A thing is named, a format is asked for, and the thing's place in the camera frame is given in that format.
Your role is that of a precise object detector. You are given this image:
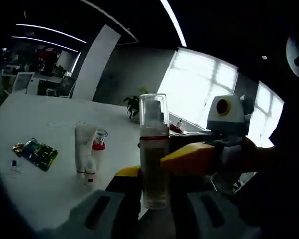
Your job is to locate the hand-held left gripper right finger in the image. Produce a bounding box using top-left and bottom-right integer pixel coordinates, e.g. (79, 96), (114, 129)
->
(169, 174), (262, 239)

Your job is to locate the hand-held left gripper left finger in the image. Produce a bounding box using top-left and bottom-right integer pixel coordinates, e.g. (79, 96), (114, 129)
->
(69, 166), (143, 239)

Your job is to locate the clear pump skincare bottle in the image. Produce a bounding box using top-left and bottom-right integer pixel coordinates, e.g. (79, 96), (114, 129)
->
(139, 93), (170, 210)

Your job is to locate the white red-collared skincare bottle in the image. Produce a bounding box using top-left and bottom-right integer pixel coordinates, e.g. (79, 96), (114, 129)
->
(90, 127), (109, 175)

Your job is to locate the tall white skincare tube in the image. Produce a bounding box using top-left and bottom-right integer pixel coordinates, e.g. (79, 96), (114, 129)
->
(74, 124), (97, 179)

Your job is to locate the dark green skincare sachet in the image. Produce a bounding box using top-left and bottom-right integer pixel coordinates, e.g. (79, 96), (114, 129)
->
(21, 138), (59, 172)

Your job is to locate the clear blue-square skincare sachet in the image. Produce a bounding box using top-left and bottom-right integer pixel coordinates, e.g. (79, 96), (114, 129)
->
(7, 159), (24, 179)

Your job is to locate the gold foil skincare sachet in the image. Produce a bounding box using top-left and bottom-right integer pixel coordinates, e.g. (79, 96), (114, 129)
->
(11, 142), (25, 157)

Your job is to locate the green potted plant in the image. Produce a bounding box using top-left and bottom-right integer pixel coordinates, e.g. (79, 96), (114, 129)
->
(123, 87), (149, 119)

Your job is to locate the ceiling light strip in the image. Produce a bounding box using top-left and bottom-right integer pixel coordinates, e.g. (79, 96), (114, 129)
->
(160, 0), (187, 47)

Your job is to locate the dark grey office chair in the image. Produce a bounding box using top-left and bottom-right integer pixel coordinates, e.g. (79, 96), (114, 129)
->
(58, 76), (77, 98)

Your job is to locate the white mesh office chair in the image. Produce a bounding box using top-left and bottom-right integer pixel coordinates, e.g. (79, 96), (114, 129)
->
(12, 71), (35, 94)

